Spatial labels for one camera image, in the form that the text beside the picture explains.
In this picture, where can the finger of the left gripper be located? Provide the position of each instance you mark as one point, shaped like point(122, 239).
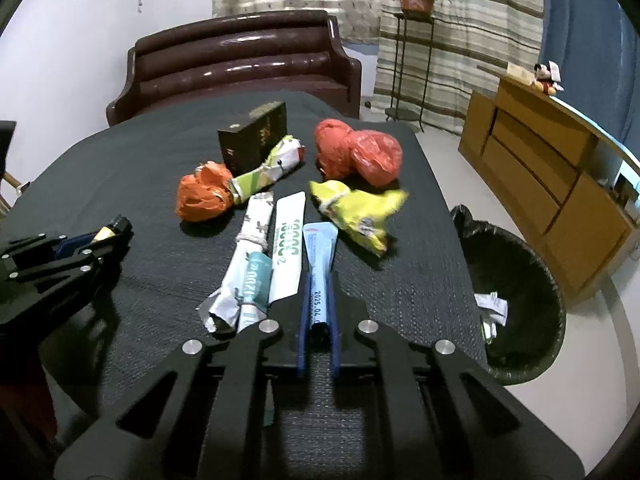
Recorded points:
point(38, 254)
point(109, 241)

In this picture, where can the mickey mouse plush toy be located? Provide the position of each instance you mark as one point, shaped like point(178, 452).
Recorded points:
point(547, 78)

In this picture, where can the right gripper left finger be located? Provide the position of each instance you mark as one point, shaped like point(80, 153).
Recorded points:
point(199, 413)

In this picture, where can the white crumpled paper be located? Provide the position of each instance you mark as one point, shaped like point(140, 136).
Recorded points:
point(493, 314)

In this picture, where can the orange plastic bag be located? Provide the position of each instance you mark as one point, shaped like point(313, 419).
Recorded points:
point(204, 194)

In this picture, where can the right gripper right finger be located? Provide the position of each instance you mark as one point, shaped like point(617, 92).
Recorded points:
point(432, 412)

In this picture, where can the yellow snack bag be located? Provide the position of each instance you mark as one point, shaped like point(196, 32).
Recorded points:
point(361, 215)

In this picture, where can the light blue tube wrapper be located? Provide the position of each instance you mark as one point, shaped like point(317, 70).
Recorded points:
point(320, 240)

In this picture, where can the white green paper sleeve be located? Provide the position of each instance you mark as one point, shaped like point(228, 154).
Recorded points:
point(287, 247)

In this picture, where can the blue curtain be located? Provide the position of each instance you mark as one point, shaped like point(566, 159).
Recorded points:
point(597, 48)

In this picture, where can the dark brown leather sofa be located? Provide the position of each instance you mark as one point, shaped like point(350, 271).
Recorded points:
point(264, 51)

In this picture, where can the white paper wrapper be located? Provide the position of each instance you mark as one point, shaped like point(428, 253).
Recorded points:
point(220, 311)

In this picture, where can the green white tied wrapper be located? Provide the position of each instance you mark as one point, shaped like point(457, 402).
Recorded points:
point(287, 155)

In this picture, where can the striped beige curtain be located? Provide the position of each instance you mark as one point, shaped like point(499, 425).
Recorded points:
point(444, 62)

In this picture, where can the dark brown gold box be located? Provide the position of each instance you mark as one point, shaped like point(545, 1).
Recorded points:
point(251, 136)

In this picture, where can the small cardboard box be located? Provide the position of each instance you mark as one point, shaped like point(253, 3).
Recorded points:
point(520, 73)

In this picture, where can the wooden sideboard cabinet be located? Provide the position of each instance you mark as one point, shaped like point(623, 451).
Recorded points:
point(557, 173)

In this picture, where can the red plastic bag bundle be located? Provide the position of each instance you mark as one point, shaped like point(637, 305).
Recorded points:
point(343, 151)

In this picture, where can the black trash bin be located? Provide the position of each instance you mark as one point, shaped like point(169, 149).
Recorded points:
point(499, 261)

